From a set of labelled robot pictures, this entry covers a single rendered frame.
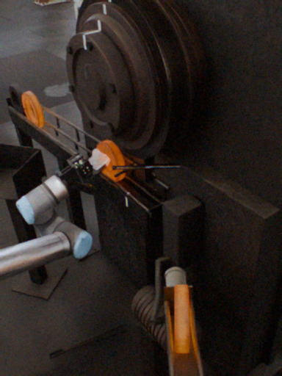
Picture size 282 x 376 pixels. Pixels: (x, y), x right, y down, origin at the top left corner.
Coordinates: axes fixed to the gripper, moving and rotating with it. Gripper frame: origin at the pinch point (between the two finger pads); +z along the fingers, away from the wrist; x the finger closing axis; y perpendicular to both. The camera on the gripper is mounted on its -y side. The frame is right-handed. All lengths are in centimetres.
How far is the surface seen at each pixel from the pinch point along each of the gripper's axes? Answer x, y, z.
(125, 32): -27, 50, 8
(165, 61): -39, 44, 9
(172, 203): -39.2, 3.8, -1.5
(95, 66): -19.4, 42.7, -0.1
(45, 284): 28, -65, -48
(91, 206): 68, -78, -1
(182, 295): -65, 7, -20
